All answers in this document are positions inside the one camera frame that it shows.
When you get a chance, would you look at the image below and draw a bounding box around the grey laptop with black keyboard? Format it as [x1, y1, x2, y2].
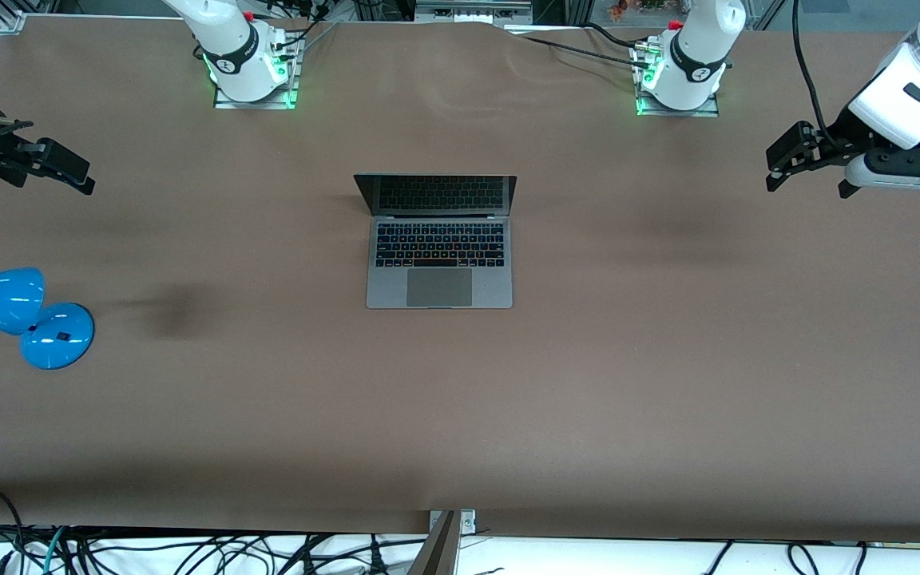
[353, 174, 518, 310]

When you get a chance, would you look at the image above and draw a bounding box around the blue desk lamp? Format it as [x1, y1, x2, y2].
[0, 267, 96, 371]

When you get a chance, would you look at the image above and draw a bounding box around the grey power strip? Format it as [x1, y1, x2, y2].
[414, 0, 534, 25]

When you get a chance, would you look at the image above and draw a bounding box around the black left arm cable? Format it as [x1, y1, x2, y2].
[792, 0, 841, 149]

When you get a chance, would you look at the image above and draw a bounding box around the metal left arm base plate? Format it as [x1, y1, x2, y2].
[633, 40, 721, 119]

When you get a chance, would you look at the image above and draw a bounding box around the black cable on table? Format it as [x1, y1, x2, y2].
[508, 22, 646, 71]

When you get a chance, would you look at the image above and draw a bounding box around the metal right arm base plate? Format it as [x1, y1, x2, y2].
[212, 36, 302, 111]

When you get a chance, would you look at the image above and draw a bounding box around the teal cable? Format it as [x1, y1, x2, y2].
[42, 525, 68, 575]

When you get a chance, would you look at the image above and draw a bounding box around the small metal table bracket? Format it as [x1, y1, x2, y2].
[428, 509, 478, 536]

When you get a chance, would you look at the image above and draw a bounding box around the dark metal post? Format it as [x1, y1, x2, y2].
[406, 511, 462, 575]

